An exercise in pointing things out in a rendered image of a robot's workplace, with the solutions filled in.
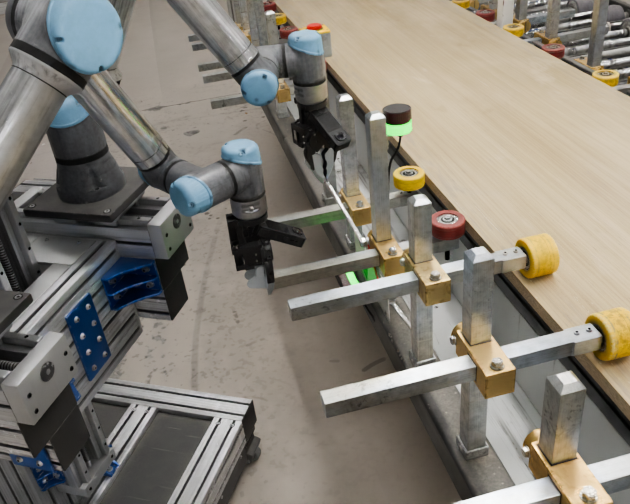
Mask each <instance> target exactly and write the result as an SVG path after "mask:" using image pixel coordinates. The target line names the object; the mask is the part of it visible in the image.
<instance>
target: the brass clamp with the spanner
mask: <svg viewBox="0 0 630 504"><path fill-rule="evenodd" d="M367 237H368V238H369V242H370V246H369V247H370V249H374V248H375V249H376V251H377V252H378V254H379V262H380V266H379V268H380V269H381V271H382V273H383V275H384V276H385V277H389V276H393V275H398V274H402V273H405V267H404V266H401V265H400V262H399V261H400V259H401V255H402V253H403V251H402V249H401V248H400V246H399V245H398V243H397V242H396V240H395V239H394V237H393V236H392V234H391V239H388V240H383V241H379V242H377V241H376V240H375V238H374V236H373V235H372V230H370V231H369V232H368V234H367ZM390 247H394V248H396V250H397V255H395V256H390V255H388V249H389V248H390Z"/></svg>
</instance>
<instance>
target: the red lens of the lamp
mask: <svg viewBox="0 0 630 504"><path fill-rule="evenodd" d="M408 106H409V105H408ZM385 107H386V106H385ZM385 107H384V108H385ZM409 107H410V109H409V111H407V112H405V113H400V114H390V113H386V112H385V111H384V108H383V109H382V113H383V115H384V116H385V117H386V123H387V124H393V125H398V124H404V123H407V122H409V121H410V120H411V119H412V113H411V106H409Z"/></svg>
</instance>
